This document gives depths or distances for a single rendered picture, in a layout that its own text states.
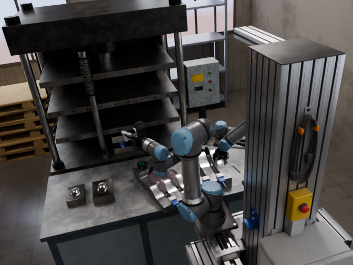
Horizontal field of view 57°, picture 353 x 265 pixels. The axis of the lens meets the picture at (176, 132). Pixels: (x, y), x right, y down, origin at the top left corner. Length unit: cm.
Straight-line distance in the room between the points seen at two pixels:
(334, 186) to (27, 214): 333
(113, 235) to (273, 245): 131
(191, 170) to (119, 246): 122
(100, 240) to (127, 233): 20
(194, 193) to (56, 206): 128
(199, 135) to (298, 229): 60
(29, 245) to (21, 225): 33
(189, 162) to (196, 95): 156
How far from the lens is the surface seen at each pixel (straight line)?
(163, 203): 232
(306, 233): 165
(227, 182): 247
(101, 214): 243
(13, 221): 398
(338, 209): 370
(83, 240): 252
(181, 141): 144
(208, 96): 306
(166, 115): 302
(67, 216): 250
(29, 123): 471
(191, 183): 160
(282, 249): 156
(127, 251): 265
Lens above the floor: 240
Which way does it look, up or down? 30 degrees down
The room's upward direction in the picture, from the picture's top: 5 degrees counter-clockwise
